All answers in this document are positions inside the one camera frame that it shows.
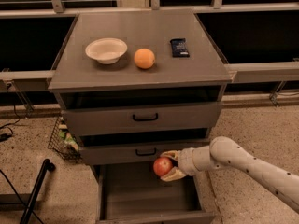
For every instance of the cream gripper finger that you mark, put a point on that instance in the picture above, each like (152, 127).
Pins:
(171, 154)
(173, 175)

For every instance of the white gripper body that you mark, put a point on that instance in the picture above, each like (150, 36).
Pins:
(186, 162)

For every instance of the red apple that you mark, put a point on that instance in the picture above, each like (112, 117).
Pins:
(162, 166)

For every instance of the white bowl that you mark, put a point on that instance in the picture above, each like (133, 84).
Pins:
(106, 50)

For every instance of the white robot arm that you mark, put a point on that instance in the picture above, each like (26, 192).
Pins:
(223, 152)

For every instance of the grey middle drawer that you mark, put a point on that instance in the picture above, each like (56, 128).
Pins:
(127, 153)

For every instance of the grey top drawer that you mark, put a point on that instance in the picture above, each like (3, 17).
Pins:
(142, 118)

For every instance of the grey open bottom drawer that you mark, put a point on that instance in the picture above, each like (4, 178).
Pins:
(131, 193)

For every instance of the grey drawer cabinet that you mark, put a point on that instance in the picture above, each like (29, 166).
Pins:
(80, 82)

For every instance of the orange fruit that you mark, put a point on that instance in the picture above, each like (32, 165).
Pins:
(144, 58)

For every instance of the dark blue snack bar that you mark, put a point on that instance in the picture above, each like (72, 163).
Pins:
(179, 48)

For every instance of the black stand pole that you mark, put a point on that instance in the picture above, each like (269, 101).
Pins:
(47, 166)

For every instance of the black wire basket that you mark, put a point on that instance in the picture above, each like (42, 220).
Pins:
(62, 142)

